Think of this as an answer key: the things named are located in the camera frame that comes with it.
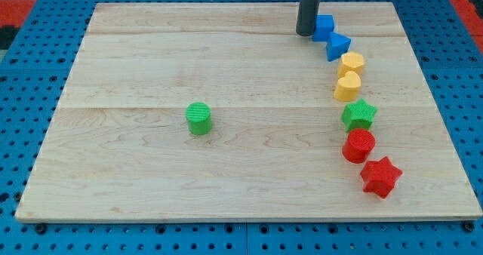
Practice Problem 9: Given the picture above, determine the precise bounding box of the blue cube block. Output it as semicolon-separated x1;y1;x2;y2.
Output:
312;14;335;42

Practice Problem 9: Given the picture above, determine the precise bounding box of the green cylinder block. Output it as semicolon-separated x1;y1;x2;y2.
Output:
186;102;212;135

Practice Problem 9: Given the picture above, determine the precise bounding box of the yellow heart block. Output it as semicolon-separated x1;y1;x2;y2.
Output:
334;71;361;102

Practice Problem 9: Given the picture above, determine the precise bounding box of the green star block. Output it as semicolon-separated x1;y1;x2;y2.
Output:
340;98;378;133

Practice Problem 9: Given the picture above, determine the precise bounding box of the red cylinder block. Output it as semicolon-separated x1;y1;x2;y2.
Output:
342;128;376;164

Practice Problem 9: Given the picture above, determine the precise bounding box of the blue triangle block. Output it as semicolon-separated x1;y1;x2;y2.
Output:
326;32;352;62

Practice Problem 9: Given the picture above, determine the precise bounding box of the yellow hexagon block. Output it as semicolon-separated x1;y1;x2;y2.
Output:
337;51;365;78

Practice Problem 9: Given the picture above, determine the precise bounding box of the light wooden board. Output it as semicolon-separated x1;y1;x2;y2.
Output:
15;2;482;223

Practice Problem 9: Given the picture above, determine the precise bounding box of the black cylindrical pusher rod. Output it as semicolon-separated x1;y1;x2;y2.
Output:
296;0;321;37

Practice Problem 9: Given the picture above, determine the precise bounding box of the red star block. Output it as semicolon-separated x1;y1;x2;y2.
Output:
360;156;403;199

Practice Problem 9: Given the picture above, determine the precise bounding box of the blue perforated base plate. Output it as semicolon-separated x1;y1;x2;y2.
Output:
1;0;482;254

